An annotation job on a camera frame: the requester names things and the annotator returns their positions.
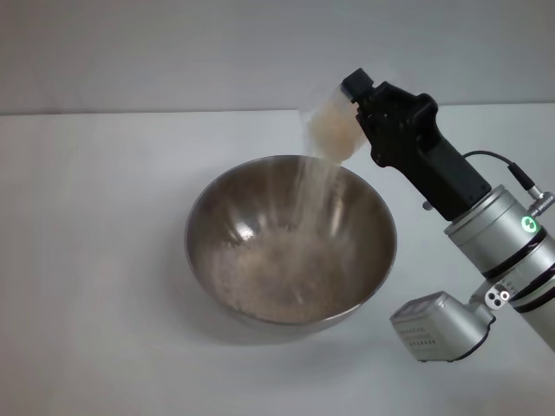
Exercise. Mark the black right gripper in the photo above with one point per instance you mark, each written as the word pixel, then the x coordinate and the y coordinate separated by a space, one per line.
pixel 416 138

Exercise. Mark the clear plastic measuring cup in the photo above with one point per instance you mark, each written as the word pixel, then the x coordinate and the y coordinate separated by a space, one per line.
pixel 334 125

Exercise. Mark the white rice grains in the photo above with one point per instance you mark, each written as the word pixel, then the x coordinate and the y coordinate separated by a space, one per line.
pixel 334 130

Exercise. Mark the stainless steel mixing bowl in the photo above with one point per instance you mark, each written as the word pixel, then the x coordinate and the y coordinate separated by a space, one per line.
pixel 373 242

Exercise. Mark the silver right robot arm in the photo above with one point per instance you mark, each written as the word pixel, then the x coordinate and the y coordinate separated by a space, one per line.
pixel 498 242

